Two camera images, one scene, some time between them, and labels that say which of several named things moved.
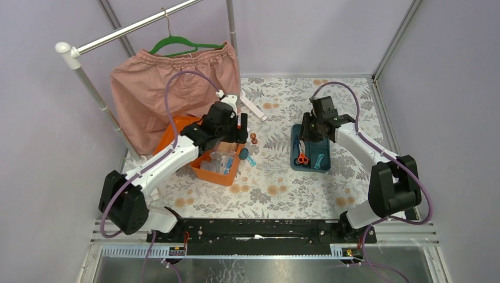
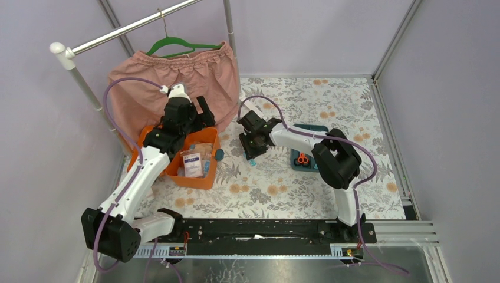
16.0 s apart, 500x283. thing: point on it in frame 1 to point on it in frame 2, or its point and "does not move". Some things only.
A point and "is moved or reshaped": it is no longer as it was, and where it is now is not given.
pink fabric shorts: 138,83 does not move
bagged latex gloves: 227,147 is moved or reshaped
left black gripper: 229,135 to 194,115
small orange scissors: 302,158 does not move
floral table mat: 269,187 does not move
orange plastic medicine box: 219,164 is moved or reshaped
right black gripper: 304,134 to 249,152
